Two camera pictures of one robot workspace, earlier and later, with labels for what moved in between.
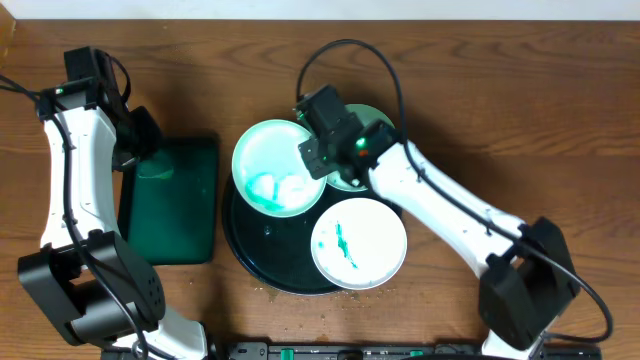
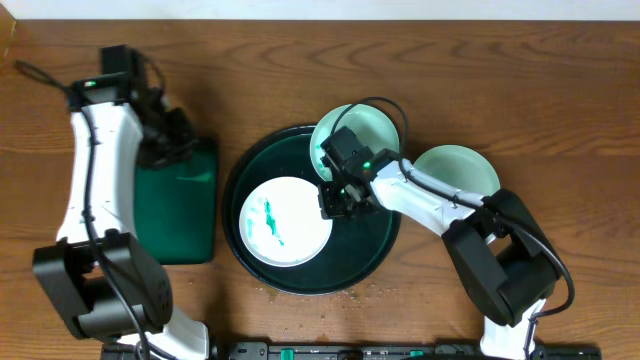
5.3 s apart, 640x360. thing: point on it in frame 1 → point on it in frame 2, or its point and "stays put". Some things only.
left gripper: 138,138 → 167,151
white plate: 359,244 → 281,223
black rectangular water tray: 168,201 stays put
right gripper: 313,164 → 329,209
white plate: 270,176 → 460,167
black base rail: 381,350 stays put
